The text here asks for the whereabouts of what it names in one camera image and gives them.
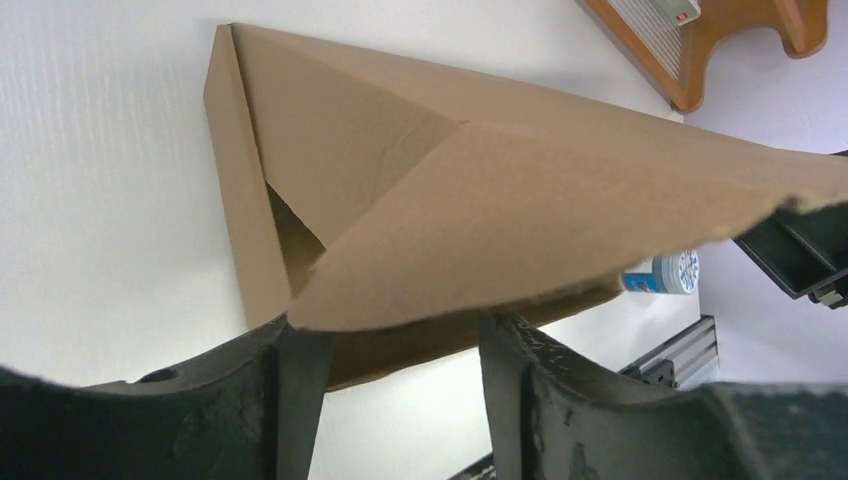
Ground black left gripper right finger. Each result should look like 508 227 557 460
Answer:
479 313 847 479

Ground brown cardboard box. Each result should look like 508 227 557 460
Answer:
203 23 847 389

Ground aluminium frame rails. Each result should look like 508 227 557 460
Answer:
620 315 720 390

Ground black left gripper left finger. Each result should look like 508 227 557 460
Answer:
1 317 335 479

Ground orange wooden shelf rack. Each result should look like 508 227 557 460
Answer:
583 1 829 114

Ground small white box lower shelf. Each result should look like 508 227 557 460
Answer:
652 0 702 26

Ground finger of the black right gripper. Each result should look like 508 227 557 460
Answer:
734 203 847 308

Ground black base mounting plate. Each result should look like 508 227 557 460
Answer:
449 453 497 480

